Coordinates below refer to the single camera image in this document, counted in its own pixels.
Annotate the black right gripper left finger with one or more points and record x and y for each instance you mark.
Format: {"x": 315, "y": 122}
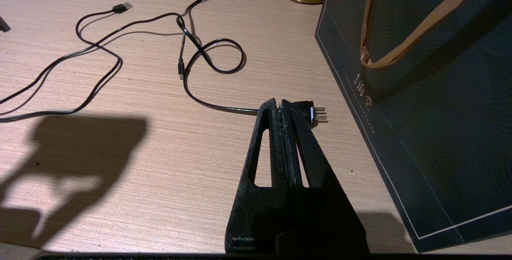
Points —
{"x": 256, "y": 212}

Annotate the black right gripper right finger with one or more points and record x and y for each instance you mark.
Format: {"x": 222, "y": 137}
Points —
{"x": 328, "y": 212}

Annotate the black clip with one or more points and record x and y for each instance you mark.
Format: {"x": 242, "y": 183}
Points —
{"x": 4, "y": 24}

